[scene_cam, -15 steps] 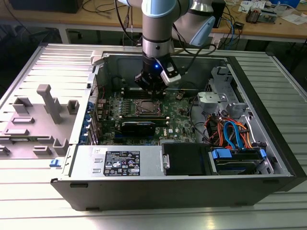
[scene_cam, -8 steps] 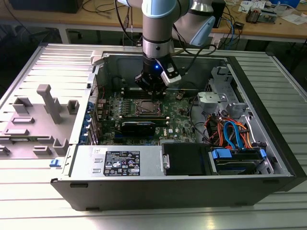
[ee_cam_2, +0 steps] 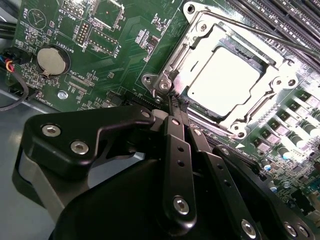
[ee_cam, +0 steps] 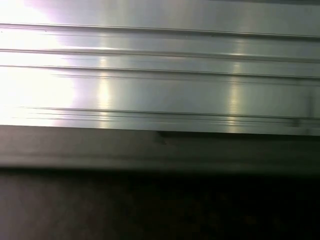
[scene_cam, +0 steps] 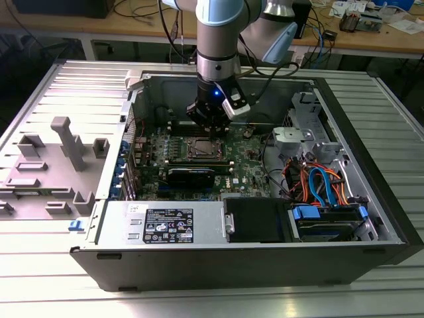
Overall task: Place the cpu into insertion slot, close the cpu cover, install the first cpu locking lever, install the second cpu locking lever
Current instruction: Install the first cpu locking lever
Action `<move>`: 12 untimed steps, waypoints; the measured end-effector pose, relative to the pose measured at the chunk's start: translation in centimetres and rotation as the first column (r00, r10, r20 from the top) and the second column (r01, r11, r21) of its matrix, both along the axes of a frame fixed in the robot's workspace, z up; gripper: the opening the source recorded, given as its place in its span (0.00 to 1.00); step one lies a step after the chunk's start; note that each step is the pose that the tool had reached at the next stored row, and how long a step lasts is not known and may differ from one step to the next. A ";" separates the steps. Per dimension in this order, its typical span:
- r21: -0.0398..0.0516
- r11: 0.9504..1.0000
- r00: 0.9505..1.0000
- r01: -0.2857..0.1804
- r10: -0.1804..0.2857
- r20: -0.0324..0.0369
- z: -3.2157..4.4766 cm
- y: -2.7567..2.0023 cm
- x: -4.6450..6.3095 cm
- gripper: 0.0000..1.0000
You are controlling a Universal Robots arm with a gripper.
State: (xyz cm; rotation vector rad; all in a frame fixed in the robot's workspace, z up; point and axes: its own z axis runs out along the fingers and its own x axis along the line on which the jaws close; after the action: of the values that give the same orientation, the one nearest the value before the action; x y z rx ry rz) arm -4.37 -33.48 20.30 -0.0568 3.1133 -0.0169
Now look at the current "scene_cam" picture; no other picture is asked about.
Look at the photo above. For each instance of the silver CPU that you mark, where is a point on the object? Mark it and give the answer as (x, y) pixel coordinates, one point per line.
(202, 146)

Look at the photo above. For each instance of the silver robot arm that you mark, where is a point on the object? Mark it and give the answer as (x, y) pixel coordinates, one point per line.
(215, 39)

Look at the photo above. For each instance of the CPU socket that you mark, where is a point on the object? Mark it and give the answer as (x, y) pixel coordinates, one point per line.
(189, 155)

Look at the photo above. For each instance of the green RAM stick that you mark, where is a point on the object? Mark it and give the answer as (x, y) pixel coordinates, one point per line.
(198, 164)

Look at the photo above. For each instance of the green motherboard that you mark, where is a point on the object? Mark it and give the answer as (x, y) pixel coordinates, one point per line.
(245, 162)

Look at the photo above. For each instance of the black graphics card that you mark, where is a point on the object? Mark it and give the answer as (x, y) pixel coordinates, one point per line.
(190, 179)

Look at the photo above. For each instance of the silver metal drive cage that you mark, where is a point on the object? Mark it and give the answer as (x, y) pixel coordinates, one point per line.
(291, 134)

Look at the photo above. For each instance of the wooden desk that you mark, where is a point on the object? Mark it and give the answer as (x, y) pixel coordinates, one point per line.
(139, 28)

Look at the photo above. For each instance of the black upright box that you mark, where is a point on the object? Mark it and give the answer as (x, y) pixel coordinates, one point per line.
(304, 16)

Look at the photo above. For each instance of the small black device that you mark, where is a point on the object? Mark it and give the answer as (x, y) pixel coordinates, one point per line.
(330, 35)

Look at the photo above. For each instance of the silver power supply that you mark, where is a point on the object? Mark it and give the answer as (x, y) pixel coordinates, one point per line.
(119, 228)

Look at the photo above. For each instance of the black PC case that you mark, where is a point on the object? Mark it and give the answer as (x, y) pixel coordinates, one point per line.
(232, 268)

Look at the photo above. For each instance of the hard disk in blue carrier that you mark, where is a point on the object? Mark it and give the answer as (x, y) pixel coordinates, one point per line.
(318, 228)

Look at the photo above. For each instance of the small transformer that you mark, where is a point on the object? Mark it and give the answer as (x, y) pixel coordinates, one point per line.
(351, 20)

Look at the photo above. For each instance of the grey part rack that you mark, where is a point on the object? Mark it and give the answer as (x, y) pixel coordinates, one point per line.
(49, 179)

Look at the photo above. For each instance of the blue plastic clip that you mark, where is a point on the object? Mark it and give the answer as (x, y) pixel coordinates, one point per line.
(76, 226)

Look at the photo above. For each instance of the large black device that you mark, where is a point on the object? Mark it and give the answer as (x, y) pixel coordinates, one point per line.
(66, 8)

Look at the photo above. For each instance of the white papers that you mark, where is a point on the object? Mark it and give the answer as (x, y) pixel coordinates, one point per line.
(405, 26)

